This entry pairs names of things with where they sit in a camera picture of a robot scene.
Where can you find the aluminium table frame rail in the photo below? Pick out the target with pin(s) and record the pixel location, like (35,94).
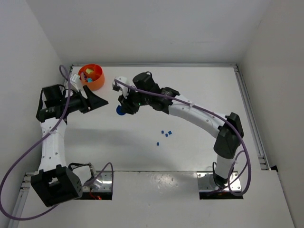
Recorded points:
(261,153)

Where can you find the blue rounded lego piece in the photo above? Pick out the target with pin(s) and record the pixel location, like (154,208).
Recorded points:
(119,111)

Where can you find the orange divided round container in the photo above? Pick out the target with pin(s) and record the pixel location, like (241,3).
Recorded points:
(97,76)

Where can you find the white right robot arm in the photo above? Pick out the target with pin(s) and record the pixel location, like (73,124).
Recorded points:
(226,129)

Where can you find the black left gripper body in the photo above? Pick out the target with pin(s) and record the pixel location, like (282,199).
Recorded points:
(86,103)

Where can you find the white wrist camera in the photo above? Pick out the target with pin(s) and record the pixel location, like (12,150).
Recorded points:
(121,84)
(75,82)

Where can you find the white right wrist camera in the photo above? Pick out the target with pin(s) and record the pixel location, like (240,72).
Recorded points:
(121,84)

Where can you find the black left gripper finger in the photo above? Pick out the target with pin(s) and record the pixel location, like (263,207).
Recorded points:
(93,106)
(91,97)

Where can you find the metal base plate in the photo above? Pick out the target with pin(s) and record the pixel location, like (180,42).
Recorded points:
(207,184)
(102,184)

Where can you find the lime green lego brick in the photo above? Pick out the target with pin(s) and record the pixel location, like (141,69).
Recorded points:
(89,70)

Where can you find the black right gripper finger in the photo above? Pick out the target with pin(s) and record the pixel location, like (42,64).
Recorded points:
(131,109)
(123,102)

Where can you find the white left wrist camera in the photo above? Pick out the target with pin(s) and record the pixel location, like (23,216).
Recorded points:
(75,82)

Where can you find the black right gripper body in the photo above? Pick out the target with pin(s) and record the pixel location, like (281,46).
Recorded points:
(127,104)

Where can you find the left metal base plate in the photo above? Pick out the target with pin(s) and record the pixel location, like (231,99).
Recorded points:
(102,184)

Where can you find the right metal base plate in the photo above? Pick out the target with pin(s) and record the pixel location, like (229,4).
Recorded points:
(207,184)

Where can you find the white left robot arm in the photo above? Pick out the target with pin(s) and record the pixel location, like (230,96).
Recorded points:
(56,181)

